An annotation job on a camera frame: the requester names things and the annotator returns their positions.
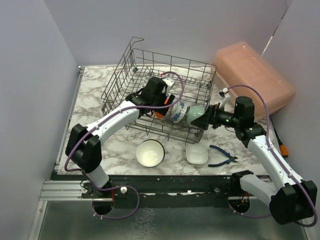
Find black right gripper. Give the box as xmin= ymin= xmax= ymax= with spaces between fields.
xmin=191 ymin=102 xmax=241 ymax=130

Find mint green ceramic bowl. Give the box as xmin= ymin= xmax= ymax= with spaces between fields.
xmin=186 ymin=105 xmax=205 ymax=127

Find orange bowl white inside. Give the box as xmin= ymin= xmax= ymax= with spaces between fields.
xmin=154 ymin=97 xmax=169 ymax=119

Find white blue floral bowl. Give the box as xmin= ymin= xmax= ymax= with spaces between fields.
xmin=170 ymin=101 xmax=189 ymax=124

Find lime green square bowl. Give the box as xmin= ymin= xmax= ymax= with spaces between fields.
xmin=186 ymin=143 xmax=208 ymax=165

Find grey wire dish rack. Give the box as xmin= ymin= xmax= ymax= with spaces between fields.
xmin=101 ymin=36 xmax=218 ymax=147

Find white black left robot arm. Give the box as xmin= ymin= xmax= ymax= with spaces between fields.
xmin=65 ymin=76 xmax=176 ymax=198

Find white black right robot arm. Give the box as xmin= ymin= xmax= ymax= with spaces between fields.
xmin=191 ymin=96 xmax=318 ymax=225

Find white bowl with dark rim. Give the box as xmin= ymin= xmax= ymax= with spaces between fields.
xmin=136 ymin=139 xmax=165 ymax=168

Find pink translucent plastic storage box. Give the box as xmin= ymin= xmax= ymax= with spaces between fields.
xmin=211 ymin=41 xmax=295 ymax=114

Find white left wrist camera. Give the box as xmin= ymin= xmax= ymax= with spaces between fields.
xmin=162 ymin=77 xmax=176 ymax=95

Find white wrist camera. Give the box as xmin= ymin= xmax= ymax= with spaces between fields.
xmin=217 ymin=87 xmax=230 ymax=109
xmin=162 ymin=77 xmax=176 ymax=95

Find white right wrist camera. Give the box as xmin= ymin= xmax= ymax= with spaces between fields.
xmin=217 ymin=87 xmax=230 ymax=109

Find blue handled pliers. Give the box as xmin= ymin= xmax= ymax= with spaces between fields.
xmin=208 ymin=144 xmax=240 ymax=168

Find orange black tool handle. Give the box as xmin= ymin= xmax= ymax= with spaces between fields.
xmin=278 ymin=140 xmax=289 ymax=158

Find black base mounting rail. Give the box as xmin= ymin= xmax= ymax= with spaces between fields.
xmin=49 ymin=173 xmax=276 ymax=210

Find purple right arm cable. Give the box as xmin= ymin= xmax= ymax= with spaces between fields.
xmin=223 ymin=84 xmax=318 ymax=228

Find aluminium extrusion frame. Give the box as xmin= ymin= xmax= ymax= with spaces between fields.
xmin=39 ymin=180 xmax=82 ymax=201

